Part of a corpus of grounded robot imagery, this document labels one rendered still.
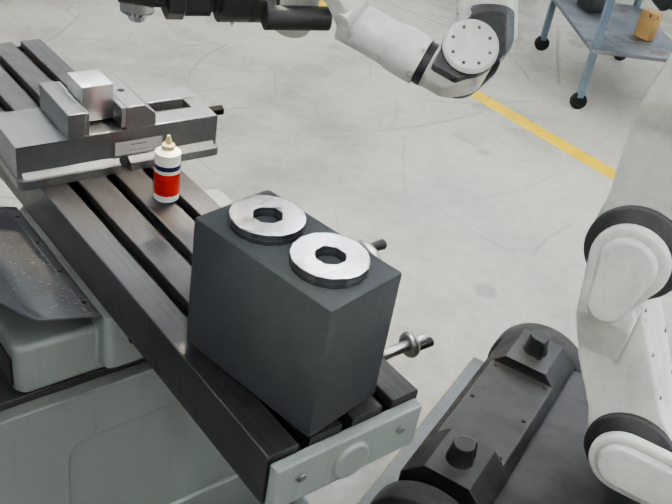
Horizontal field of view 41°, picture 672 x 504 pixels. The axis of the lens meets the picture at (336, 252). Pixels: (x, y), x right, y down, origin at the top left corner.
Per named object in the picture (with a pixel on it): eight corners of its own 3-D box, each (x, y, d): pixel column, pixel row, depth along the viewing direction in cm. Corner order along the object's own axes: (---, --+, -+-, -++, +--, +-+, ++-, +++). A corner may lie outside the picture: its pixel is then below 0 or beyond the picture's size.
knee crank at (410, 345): (421, 337, 193) (426, 315, 190) (439, 353, 190) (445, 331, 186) (342, 369, 181) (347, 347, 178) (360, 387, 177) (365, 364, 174)
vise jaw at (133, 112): (123, 93, 153) (124, 72, 151) (155, 125, 145) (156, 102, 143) (90, 98, 150) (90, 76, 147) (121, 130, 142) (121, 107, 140)
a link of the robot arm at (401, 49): (346, 58, 132) (459, 122, 131) (348, 33, 122) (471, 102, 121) (382, -1, 133) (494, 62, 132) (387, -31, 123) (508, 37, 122)
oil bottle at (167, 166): (171, 188, 143) (174, 127, 137) (183, 200, 140) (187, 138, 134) (148, 193, 141) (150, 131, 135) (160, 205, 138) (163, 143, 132)
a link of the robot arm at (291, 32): (244, -57, 124) (320, -54, 128) (231, 0, 133) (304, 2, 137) (260, 1, 119) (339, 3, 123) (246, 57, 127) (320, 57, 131)
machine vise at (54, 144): (180, 117, 164) (183, 61, 158) (220, 154, 155) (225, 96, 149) (-13, 147, 145) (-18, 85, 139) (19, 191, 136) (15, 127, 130)
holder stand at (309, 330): (254, 305, 121) (269, 178, 110) (376, 394, 110) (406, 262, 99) (185, 340, 113) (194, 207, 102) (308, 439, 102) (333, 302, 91)
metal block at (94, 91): (98, 102, 147) (98, 68, 144) (113, 118, 143) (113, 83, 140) (67, 106, 144) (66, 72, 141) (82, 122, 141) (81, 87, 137)
